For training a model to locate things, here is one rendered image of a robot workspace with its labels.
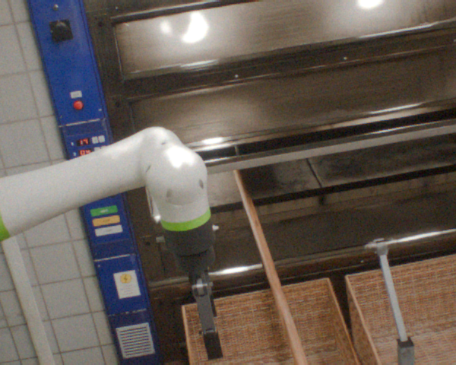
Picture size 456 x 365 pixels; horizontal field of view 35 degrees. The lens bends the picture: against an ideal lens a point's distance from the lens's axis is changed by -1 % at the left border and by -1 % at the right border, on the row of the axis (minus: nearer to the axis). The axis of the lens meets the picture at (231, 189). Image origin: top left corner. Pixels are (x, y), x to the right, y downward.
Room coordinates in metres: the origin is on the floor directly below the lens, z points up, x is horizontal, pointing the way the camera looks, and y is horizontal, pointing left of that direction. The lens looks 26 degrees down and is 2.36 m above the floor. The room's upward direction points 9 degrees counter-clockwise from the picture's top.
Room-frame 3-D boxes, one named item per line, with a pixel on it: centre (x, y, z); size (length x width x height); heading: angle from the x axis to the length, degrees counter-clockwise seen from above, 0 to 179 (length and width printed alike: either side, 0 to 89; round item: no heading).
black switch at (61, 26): (2.20, 0.44, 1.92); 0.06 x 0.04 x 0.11; 93
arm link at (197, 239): (1.20, 0.09, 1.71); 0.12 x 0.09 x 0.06; 92
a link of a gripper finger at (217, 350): (1.13, 0.08, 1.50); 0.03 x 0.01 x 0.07; 92
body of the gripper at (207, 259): (1.20, 0.09, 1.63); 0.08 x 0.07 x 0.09; 2
